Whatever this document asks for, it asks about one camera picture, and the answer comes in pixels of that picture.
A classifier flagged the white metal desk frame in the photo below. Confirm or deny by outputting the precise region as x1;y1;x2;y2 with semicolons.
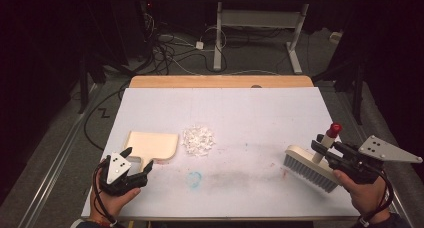
212;1;310;75

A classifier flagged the white table cover sheet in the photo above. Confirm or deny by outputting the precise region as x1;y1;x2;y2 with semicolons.
80;86;362;221

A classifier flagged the person's right hand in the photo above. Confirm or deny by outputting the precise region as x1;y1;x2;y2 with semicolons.
332;169;392;224

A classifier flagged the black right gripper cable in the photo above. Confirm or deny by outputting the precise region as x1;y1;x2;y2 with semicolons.
358;170;395;228

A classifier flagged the pile of white paper scraps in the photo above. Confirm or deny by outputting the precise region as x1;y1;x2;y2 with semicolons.
181;124;216;158

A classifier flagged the black metal stand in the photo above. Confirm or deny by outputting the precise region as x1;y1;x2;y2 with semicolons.
352;63;365;126

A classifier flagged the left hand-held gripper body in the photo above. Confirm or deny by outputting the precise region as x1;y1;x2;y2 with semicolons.
99;152;150;198

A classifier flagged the white brush with red-tipped handle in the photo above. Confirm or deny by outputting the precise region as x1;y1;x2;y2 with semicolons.
282;122;344;194

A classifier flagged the beige plastic dustpan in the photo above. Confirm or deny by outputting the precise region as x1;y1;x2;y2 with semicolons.
123;130;180;173

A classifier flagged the white box on floor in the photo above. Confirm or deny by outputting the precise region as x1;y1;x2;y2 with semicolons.
329;31;344;45

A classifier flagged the tangle of black floor cables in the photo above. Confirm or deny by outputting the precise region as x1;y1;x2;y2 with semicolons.
141;11;231;76

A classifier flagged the person's left hand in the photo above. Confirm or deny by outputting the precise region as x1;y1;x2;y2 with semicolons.
88;167;142;223

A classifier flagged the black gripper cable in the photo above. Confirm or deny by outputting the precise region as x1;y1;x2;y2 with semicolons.
92;161;118;228
358;170;395;228

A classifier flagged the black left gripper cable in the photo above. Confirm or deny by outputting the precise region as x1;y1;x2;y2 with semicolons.
92;161;118;228

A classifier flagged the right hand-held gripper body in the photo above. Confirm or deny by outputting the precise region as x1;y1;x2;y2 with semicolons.
327;135;424;185

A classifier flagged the metal floor rail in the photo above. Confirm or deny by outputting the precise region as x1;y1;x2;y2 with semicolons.
15;83;103;228

